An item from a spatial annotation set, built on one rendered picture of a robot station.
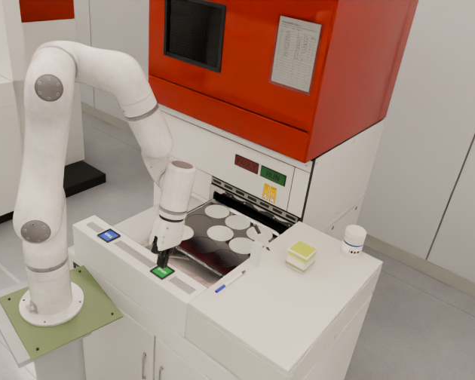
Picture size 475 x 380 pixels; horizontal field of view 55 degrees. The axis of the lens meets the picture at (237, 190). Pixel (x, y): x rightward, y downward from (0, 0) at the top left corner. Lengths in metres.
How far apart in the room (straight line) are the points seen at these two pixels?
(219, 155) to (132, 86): 0.86
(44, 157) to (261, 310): 0.72
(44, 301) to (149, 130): 0.63
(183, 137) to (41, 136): 0.95
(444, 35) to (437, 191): 0.95
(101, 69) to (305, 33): 0.68
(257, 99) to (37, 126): 0.80
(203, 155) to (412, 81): 1.54
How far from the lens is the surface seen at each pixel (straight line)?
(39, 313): 1.55
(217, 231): 1.77
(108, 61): 1.13
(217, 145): 1.91
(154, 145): 1.21
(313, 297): 1.45
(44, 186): 1.25
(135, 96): 1.15
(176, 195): 1.30
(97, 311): 1.55
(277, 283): 1.47
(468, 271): 3.35
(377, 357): 2.72
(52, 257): 1.40
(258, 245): 1.46
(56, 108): 1.10
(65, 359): 1.67
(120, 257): 1.53
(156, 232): 1.35
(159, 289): 1.44
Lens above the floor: 1.91
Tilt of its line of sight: 30 degrees down
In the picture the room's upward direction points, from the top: 7 degrees clockwise
